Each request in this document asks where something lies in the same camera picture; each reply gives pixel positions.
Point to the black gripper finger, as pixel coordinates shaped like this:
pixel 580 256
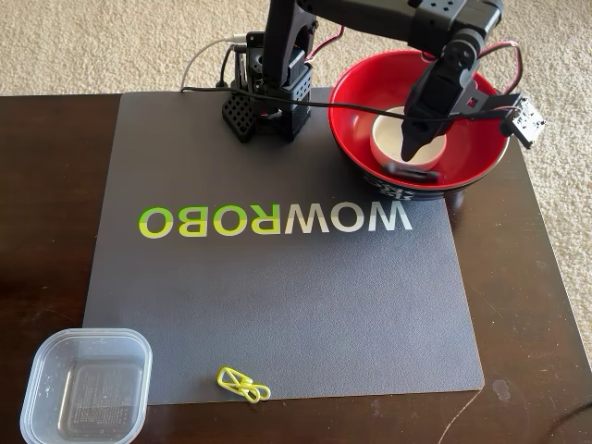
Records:
pixel 414 141
pixel 435 135

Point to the small white bowl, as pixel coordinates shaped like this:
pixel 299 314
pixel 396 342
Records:
pixel 386 136

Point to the black dumbbell-shaped block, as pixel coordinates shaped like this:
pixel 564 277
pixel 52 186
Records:
pixel 411 172

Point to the clear plastic food container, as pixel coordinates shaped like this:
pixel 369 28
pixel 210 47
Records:
pixel 85 388

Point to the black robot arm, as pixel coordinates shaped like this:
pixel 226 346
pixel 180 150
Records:
pixel 361 11

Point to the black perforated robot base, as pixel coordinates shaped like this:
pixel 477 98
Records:
pixel 296 115

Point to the red bowl with black outside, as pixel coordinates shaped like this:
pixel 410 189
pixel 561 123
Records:
pixel 476 148

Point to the grey mat with WOWROBO print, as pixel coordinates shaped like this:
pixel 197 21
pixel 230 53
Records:
pixel 277 287

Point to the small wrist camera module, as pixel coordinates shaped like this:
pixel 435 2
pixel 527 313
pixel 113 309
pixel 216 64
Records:
pixel 525 122

